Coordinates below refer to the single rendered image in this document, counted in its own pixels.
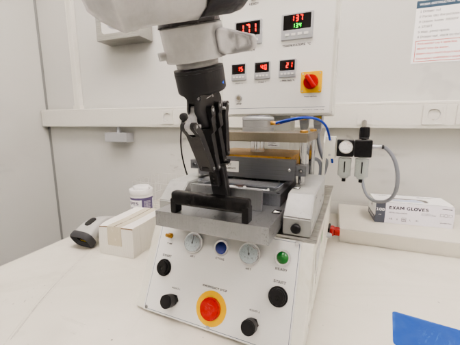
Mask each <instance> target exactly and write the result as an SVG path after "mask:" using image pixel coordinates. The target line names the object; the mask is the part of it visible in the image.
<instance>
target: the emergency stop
mask: <svg viewBox="0 0 460 345"><path fill-rule="evenodd" d="M200 313H201V315H202V317H203V318H204V319H205V320H206V321H213V320H215V319H217V318H218V316H219V315H220V303H219V302H218V301H217V299H215V298H214V297H208V298H205V299H204V300H203V301H202V302H201V305H200Z"/></svg>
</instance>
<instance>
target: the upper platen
mask: <svg viewBox="0 0 460 345"><path fill-rule="evenodd" d="M229 156H236V157H262V158H276V159H296V165H297V164H298V162H299V150H288V149H265V142H251V147H250V148H230V154H229Z"/></svg>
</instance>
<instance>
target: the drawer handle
mask: <svg viewBox="0 0 460 345"><path fill-rule="evenodd" d="M182 205H185V206H190V207H199V208H204V209H213V210H219V211H224V212H233V213H239V214H242V223H243V224H248V223H249V222H250V221H252V205H251V199H249V198H244V197H237V196H226V195H219V194H208V193H202V192H191V191H185V190H174V191H172V192H171V198H170V208H171V212H173V213H177V212H179V211H181V210H182V208H181V206H182Z"/></svg>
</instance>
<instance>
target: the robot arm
mask: <svg viewBox="0 0 460 345"><path fill-rule="evenodd" d="M247 1H248V0H82V2H83V4H84V6H85V9H86V11H87V12H88V13H89V14H91V15H92V16H93V17H95V18H96V19H98V20H99V21H101V22H102V23H104V24H106V25H108V26H110V27H113V28H114V29H117V30H118V31H121V32H123V33H124V34H126V33H129V32H132V31H136V30H139V29H144V28H147V27H152V26H157V30H159V33H160V36H161V39H162V45H163V48H164V52H161V53H158V58H159V61H160V62H163V61H167V64H168V65H176V67H177V70H175V71H174V75H175V81H176V84H177V89H178V93H179V95H181V96H182V97H184V98H186V100H187V113H188V115H189V116H188V119H187V121H186V123H181V124H180V129H181V130H182V132H183V133H184V134H185V135H186V137H187V139H188V142H189V144H190V147H191V149H192V152H193V154H194V156H195V159H196V162H197V164H198V166H199V169H200V171H205V172H209V178H210V181H211V185H212V192H213V194H219V195H226V196H231V191H230V187H229V179H228V174H227V167H226V164H229V163H230V161H231V160H230V159H227V156H229V154H230V146H229V116H228V113H229V101H223V100H221V95H220V91H222V90H224V89H225V87H226V80H225V72H224V66H223V63H220V62H218V58H220V57H222V56H224V55H226V54H234V53H241V52H245V51H250V50H253V49H255V47H256V46H257V38H256V36H255V35H254V34H250V33H247V32H243V31H238V30H234V29H228V28H225V27H223V26H222V21H221V20H220V17H219V15H223V14H231V13H234V12H236V11H238V10H241V9H242V8H243V7H244V6H245V4H246V2H247Z"/></svg>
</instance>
